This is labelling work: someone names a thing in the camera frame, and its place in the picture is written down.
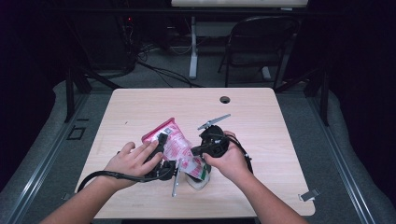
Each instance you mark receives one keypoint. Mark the person's right hand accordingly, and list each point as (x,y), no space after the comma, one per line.
(232,163)

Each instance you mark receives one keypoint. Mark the white desk leg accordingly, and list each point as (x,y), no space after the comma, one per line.
(193,56)
(266,74)

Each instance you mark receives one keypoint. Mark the person's left hand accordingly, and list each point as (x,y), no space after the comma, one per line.
(132,163)

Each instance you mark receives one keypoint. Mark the black metal frame stand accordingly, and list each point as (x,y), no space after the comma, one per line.
(324,99)
(69,96)

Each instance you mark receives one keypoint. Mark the black tape strip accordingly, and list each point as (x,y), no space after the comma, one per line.
(82,119)

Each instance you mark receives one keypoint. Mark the metal table clip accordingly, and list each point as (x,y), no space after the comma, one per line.
(67,196)
(308,194)

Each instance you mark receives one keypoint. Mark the pink and white snack bag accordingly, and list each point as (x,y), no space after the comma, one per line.
(179,146)

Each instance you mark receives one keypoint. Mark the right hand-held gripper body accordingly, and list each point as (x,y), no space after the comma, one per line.
(214,141)

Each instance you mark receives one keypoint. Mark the aluminium floor rail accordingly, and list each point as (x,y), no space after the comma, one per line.
(46,158)
(339,158)

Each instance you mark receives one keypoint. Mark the dark computer tower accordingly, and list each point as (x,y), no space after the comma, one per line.
(102,46)

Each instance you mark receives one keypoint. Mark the black folding chair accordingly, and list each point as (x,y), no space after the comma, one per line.
(261,34)

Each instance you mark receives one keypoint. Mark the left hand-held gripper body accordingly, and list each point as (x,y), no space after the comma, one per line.
(165,171)

